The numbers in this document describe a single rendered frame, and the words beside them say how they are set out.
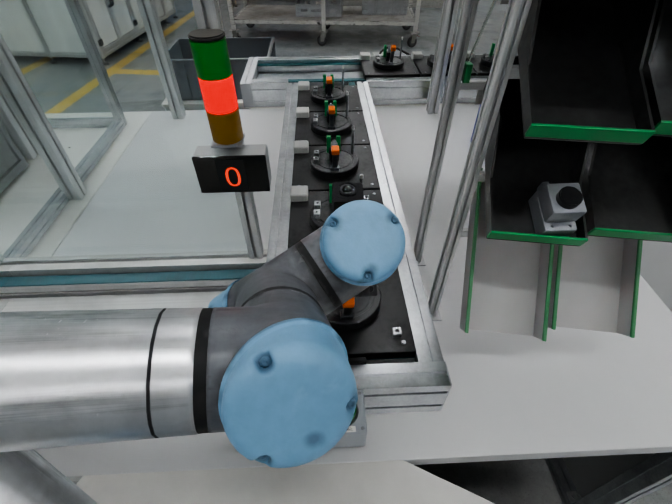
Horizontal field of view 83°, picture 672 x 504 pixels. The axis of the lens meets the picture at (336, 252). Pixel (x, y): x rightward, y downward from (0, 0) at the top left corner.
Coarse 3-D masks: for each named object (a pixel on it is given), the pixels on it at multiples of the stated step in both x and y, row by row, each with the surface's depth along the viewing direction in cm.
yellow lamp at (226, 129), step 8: (232, 112) 59; (208, 120) 60; (216, 120) 59; (224, 120) 59; (232, 120) 59; (240, 120) 61; (216, 128) 60; (224, 128) 59; (232, 128) 60; (240, 128) 61; (216, 136) 61; (224, 136) 60; (232, 136) 61; (240, 136) 62; (224, 144) 61
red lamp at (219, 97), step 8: (200, 80) 55; (224, 80) 55; (232, 80) 57; (200, 88) 57; (208, 88) 55; (216, 88) 55; (224, 88) 56; (232, 88) 57; (208, 96) 56; (216, 96) 56; (224, 96) 56; (232, 96) 57; (208, 104) 57; (216, 104) 57; (224, 104) 57; (232, 104) 58; (208, 112) 58; (216, 112) 58; (224, 112) 58
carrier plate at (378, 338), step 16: (384, 288) 78; (400, 288) 78; (384, 304) 75; (400, 304) 75; (384, 320) 72; (400, 320) 72; (352, 336) 70; (368, 336) 70; (384, 336) 70; (352, 352) 67; (368, 352) 67; (384, 352) 67; (400, 352) 67
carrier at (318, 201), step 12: (360, 180) 90; (300, 192) 98; (312, 192) 102; (324, 192) 102; (372, 192) 102; (300, 204) 98; (312, 204) 98; (324, 204) 95; (300, 216) 94; (312, 216) 91; (324, 216) 91; (300, 228) 91; (312, 228) 91; (288, 240) 88
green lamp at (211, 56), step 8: (224, 40) 53; (192, 48) 52; (200, 48) 51; (208, 48) 51; (216, 48) 52; (224, 48) 53; (200, 56) 52; (208, 56) 52; (216, 56) 52; (224, 56) 53; (200, 64) 53; (208, 64) 53; (216, 64) 53; (224, 64) 54; (200, 72) 54; (208, 72) 54; (216, 72) 54; (224, 72) 54; (208, 80) 54; (216, 80) 55
